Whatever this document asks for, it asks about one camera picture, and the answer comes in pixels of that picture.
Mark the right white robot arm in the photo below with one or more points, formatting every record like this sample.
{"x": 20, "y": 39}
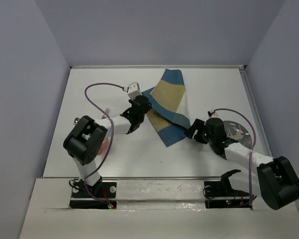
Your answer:
{"x": 278, "y": 183}

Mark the pink mug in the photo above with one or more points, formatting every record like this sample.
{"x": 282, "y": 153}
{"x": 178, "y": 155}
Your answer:
{"x": 104, "y": 146}

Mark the grey reindeer plate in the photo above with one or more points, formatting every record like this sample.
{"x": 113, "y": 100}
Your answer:
{"x": 237, "y": 132}

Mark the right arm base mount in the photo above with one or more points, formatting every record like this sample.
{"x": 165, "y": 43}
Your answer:
{"x": 220, "y": 194}

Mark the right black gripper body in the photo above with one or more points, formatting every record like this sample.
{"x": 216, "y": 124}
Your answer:
{"x": 202, "y": 135}

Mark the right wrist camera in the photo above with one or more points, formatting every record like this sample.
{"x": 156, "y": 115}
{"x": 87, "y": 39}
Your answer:
{"x": 213, "y": 114}

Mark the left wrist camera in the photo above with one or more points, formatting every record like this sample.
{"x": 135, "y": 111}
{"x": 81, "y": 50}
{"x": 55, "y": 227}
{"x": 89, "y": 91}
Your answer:
{"x": 133, "y": 90}

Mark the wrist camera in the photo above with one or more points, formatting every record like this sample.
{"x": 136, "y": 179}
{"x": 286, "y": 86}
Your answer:
{"x": 133, "y": 90}
{"x": 213, "y": 114}

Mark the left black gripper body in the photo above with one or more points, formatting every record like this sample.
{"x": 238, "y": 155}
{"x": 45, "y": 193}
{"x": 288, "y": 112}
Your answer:
{"x": 140, "y": 119}

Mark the blue tan checked placemat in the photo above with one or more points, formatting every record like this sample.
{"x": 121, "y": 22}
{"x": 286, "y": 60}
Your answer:
{"x": 169, "y": 114}

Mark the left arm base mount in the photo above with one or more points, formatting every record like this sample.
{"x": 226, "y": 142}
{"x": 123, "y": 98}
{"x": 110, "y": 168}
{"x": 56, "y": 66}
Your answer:
{"x": 100, "y": 197}

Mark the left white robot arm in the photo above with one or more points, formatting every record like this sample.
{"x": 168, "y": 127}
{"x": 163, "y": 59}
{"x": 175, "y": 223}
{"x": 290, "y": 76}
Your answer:
{"x": 84, "y": 141}

